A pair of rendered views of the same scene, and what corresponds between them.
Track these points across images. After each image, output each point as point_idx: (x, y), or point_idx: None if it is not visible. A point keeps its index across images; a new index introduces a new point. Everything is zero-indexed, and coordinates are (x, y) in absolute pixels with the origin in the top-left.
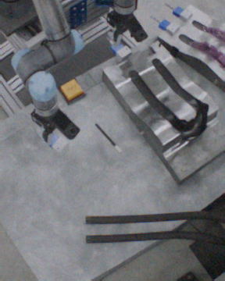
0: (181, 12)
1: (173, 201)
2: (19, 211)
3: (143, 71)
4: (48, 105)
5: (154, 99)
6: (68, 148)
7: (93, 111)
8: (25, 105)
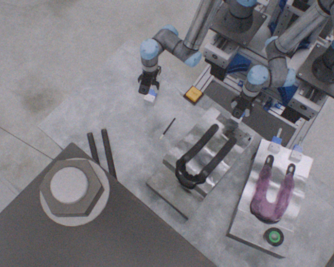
0: (297, 151)
1: (132, 184)
2: (97, 88)
3: (220, 133)
4: (142, 60)
5: (201, 147)
6: (151, 106)
7: (184, 114)
8: (206, 90)
